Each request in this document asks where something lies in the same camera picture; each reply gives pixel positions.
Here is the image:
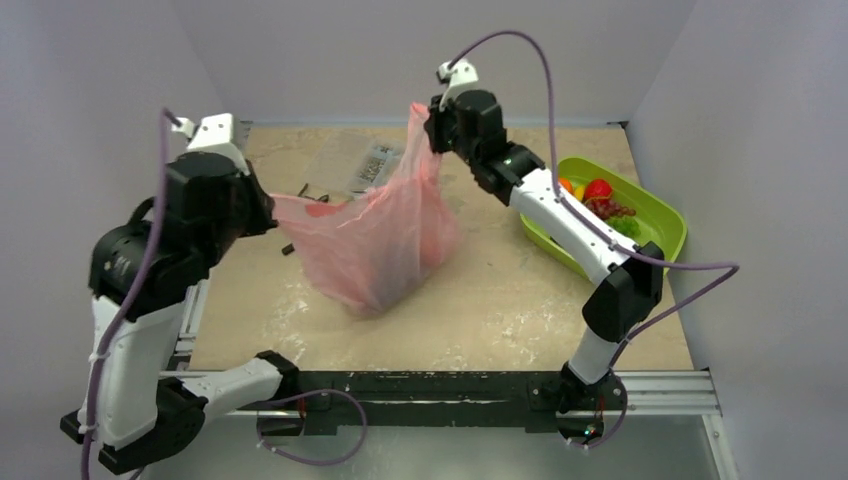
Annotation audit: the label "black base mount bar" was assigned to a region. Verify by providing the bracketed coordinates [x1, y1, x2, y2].
[253, 371, 626, 438]

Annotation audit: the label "fake green grapes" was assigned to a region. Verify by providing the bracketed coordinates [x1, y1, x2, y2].
[605, 215, 641, 239]

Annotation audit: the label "fake red grapes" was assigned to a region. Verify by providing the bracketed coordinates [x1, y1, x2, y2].
[584, 198, 636, 221]

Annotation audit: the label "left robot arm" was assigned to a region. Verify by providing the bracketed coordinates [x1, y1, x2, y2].
[60, 152, 298, 476]

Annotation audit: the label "green plastic tray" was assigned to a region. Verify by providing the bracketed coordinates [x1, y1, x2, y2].
[520, 157, 687, 279]

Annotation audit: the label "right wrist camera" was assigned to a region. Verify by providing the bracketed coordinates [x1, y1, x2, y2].
[436, 58, 479, 111]

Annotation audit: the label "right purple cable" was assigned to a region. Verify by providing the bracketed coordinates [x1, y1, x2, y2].
[447, 29, 740, 372]

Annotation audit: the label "fake orange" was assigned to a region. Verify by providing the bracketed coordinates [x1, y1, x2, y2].
[558, 177, 574, 194]

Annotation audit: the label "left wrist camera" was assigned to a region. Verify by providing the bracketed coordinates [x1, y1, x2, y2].
[170, 113, 250, 175]

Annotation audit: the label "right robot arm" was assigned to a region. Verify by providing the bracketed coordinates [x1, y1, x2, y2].
[425, 89, 664, 407]

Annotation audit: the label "aluminium frame rail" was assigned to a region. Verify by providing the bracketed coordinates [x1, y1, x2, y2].
[135, 121, 253, 480]

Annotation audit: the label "clear screw organizer box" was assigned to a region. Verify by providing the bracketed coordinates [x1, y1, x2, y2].
[347, 140, 405, 196]

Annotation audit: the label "pink plastic bag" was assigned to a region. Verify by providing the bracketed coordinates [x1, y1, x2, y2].
[272, 103, 461, 316]

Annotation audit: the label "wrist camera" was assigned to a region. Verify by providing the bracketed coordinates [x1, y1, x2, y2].
[170, 113, 250, 175]
[436, 58, 479, 111]

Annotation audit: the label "fake red strawberry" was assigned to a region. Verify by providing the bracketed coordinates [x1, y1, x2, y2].
[583, 178, 614, 203]

